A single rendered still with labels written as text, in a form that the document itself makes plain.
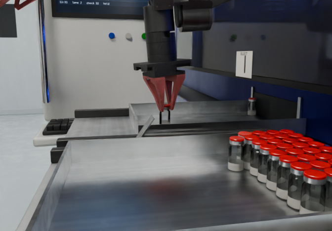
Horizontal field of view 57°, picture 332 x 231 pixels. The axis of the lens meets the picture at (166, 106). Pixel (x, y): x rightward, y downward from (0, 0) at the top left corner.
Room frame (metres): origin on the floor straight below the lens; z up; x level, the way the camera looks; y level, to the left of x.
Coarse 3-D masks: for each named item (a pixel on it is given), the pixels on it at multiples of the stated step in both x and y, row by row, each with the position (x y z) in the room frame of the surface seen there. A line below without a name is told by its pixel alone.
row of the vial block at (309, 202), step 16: (256, 144) 0.39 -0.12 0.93; (256, 160) 0.38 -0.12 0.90; (272, 160) 0.35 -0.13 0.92; (288, 160) 0.32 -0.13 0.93; (272, 176) 0.34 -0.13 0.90; (288, 176) 0.32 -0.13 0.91; (304, 176) 0.28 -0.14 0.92; (320, 176) 0.27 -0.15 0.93; (288, 192) 0.31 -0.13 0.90; (304, 192) 0.28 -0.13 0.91; (320, 192) 0.27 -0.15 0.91; (304, 208) 0.28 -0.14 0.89; (320, 208) 0.27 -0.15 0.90
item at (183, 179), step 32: (64, 160) 0.37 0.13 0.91; (96, 160) 0.44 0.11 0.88; (128, 160) 0.45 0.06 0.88; (160, 160) 0.45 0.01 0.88; (192, 160) 0.45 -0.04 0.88; (224, 160) 0.45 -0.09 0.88; (64, 192) 0.34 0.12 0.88; (96, 192) 0.34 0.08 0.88; (128, 192) 0.34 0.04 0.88; (160, 192) 0.34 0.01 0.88; (192, 192) 0.34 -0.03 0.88; (224, 192) 0.34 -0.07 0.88; (256, 192) 0.34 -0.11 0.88; (32, 224) 0.21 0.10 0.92; (64, 224) 0.27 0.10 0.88; (96, 224) 0.27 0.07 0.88; (128, 224) 0.27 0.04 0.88; (160, 224) 0.27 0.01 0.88; (192, 224) 0.27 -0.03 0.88; (224, 224) 0.21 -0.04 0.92; (256, 224) 0.22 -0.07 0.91; (288, 224) 0.22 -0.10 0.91; (320, 224) 0.23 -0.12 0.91
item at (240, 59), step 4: (240, 52) 0.74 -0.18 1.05; (244, 52) 0.71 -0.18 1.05; (248, 52) 0.69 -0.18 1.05; (252, 52) 0.68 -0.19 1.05; (240, 56) 0.74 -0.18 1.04; (244, 56) 0.71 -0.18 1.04; (248, 56) 0.69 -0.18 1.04; (236, 60) 0.76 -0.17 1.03; (240, 60) 0.73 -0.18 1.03; (244, 60) 0.71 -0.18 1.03; (248, 60) 0.69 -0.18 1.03; (236, 64) 0.76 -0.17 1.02; (240, 64) 0.73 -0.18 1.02; (248, 64) 0.69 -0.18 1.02; (236, 68) 0.76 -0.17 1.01; (240, 68) 0.73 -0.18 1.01; (248, 68) 0.69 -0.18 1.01; (236, 72) 0.75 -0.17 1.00; (240, 72) 0.73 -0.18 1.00; (248, 72) 0.69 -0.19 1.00; (240, 76) 0.73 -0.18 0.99; (244, 76) 0.71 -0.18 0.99; (248, 76) 0.69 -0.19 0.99
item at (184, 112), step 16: (144, 112) 0.80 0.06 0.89; (176, 112) 0.82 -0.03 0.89; (192, 112) 0.82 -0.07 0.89; (208, 112) 0.83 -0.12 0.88; (224, 112) 0.84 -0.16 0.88; (240, 112) 0.85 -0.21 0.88; (160, 128) 0.55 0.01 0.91; (176, 128) 0.55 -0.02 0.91; (192, 128) 0.56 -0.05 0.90; (208, 128) 0.57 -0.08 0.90; (224, 128) 0.57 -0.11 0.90; (240, 128) 0.58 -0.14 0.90; (256, 128) 0.58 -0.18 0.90; (272, 128) 0.59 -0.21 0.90; (288, 128) 0.60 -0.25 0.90; (304, 128) 0.60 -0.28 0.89
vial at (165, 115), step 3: (165, 108) 0.60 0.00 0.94; (168, 108) 0.61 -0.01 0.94; (165, 111) 0.61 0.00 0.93; (168, 111) 0.61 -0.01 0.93; (162, 114) 0.60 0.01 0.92; (165, 114) 0.60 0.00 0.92; (168, 114) 0.61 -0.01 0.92; (162, 117) 0.60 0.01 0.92; (165, 117) 0.60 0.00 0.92; (168, 117) 0.61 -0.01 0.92; (162, 120) 0.60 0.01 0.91; (165, 120) 0.60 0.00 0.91; (168, 120) 0.61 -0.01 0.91; (162, 123) 0.60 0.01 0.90; (165, 123) 0.60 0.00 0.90; (168, 123) 0.61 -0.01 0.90
